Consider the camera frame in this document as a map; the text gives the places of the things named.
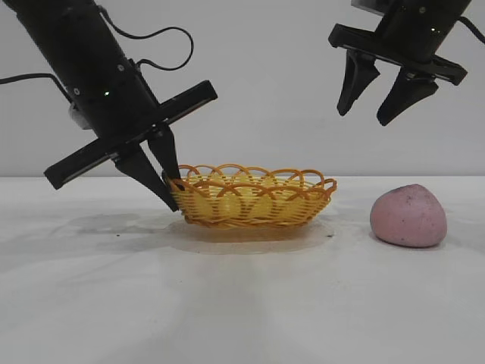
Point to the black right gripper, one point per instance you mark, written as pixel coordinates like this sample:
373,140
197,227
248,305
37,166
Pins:
413,34

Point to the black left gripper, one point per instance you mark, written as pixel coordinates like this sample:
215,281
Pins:
113,106

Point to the yellow woven wicker basket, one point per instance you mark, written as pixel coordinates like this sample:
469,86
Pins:
250,208

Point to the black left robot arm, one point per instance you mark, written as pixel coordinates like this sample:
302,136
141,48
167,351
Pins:
60,34

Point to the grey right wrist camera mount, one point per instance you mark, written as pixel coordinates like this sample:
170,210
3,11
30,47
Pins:
367,5

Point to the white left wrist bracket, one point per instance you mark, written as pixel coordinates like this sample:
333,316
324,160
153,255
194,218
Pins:
77,118

